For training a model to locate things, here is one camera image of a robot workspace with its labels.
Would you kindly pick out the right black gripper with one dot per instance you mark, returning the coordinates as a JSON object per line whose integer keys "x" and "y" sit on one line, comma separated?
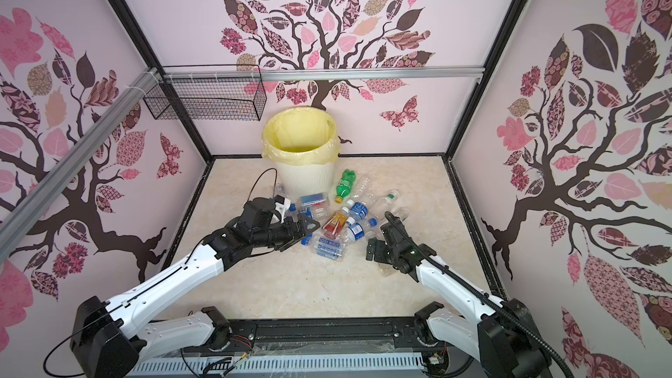
{"x": 379, "y": 252}

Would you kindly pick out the barcode blue label bottle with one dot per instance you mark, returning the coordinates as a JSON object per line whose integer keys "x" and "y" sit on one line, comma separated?
{"x": 354, "y": 230}

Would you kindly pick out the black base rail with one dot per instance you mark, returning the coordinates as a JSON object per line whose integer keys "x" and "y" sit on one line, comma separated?
{"x": 340, "y": 336}

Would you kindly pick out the black wire mesh basket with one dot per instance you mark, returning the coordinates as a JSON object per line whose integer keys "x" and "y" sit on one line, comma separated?
{"x": 229, "y": 92}

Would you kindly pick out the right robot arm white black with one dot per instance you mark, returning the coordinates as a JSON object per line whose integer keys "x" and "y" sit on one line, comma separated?
{"x": 497, "y": 333}

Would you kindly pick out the clear unlabelled crumpled bottle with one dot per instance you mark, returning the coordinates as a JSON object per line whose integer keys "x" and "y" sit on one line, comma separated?
{"x": 360, "y": 188}

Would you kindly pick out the clear bottle green cap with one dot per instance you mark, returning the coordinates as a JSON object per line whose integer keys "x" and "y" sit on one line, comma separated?
{"x": 386, "y": 270}
{"x": 384, "y": 203}

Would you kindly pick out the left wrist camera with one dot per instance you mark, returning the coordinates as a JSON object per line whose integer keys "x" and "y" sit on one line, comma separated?
{"x": 282, "y": 208}

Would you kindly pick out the soda water labelled bottle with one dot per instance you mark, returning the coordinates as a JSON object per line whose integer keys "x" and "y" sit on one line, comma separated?
{"x": 325, "y": 247}

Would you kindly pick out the aluminium rail left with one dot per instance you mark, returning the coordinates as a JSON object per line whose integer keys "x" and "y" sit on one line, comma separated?
{"x": 20, "y": 221}

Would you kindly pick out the aluminium rail back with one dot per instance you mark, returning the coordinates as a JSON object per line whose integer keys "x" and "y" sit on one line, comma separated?
{"x": 327, "y": 74}

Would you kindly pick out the green bottle near bin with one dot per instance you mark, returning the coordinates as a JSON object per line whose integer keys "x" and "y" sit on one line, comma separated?
{"x": 345, "y": 185}

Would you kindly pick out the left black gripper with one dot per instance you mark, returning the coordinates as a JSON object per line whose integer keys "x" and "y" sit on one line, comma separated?
{"x": 293, "y": 235}

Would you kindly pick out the bottle blue red label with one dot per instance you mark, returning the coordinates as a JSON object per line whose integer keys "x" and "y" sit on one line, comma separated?
{"x": 313, "y": 200}

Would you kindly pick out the white slotted cable duct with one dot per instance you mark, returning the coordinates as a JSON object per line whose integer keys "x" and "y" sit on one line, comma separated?
{"x": 280, "y": 365}

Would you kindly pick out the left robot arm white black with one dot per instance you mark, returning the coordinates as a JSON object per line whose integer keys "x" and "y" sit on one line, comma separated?
{"x": 111, "y": 337}

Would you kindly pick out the clear bottle green cap front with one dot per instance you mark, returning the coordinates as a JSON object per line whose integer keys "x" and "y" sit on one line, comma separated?
{"x": 386, "y": 270}

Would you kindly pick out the red yellow label bottle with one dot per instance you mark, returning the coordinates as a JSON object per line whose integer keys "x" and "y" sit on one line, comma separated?
{"x": 335, "y": 224}

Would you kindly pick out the aluminium rail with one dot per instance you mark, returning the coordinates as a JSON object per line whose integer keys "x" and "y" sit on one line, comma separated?
{"x": 20, "y": 221}
{"x": 327, "y": 74}

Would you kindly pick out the clear bottle white label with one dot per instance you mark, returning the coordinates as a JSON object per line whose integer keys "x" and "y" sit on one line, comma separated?
{"x": 402, "y": 213}

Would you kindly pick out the yellow plastic bin liner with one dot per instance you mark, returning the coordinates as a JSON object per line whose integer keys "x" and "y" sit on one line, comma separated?
{"x": 301, "y": 136}

